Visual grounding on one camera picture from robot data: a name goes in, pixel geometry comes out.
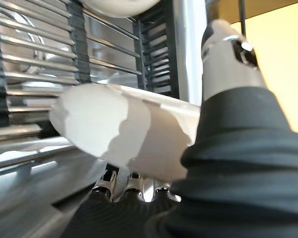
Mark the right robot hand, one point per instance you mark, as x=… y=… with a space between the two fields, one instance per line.
x=238 y=173

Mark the white round plate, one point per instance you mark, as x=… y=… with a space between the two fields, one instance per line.
x=94 y=119
x=119 y=7

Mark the black roll-up sink rack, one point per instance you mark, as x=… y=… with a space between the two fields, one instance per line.
x=78 y=49

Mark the yellow window with dark frame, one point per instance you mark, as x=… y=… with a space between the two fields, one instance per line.
x=283 y=62

